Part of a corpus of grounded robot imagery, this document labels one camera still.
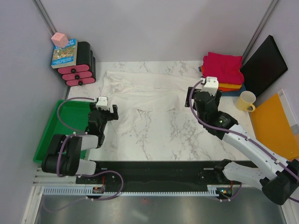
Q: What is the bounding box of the white t shirt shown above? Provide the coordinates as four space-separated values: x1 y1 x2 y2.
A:
100 71 199 132

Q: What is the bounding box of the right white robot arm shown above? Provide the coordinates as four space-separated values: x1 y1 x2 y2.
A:
185 87 299 205

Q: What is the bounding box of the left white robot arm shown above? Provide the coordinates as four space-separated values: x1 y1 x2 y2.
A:
42 103 119 183

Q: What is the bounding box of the orange folded t shirt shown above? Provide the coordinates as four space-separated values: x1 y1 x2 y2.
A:
200 65 241 93

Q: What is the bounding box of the green plastic tray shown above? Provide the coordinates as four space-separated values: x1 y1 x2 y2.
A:
33 100 90 163

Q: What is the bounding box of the yellow folded t shirt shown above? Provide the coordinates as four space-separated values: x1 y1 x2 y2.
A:
218 81 242 90

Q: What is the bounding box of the blue folded t shirt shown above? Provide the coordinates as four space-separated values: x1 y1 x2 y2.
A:
199 63 244 96

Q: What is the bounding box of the yellow mug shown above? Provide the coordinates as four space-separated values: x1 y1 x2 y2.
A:
236 91 256 112

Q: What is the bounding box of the blue paperback book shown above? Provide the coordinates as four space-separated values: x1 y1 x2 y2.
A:
51 39 78 69

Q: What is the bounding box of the orange folder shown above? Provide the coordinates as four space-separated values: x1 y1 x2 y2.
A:
250 93 299 161

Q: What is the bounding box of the black tablet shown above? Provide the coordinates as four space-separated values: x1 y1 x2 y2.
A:
241 35 288 97

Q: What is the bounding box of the pink cube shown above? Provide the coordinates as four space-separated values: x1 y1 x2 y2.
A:
51 32 69 48

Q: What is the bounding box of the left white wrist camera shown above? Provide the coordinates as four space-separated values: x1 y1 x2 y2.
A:
95 96 110 111

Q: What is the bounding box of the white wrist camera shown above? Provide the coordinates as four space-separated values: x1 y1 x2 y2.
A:
95 96 110 111
201 77 219 96

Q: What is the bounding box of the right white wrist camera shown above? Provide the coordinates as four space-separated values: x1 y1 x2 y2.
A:
201 77 219 96

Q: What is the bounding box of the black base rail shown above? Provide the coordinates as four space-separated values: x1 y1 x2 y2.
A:
76 158 243 193

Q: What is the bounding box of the white cable duct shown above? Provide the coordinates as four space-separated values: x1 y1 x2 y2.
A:
43 185 219 197

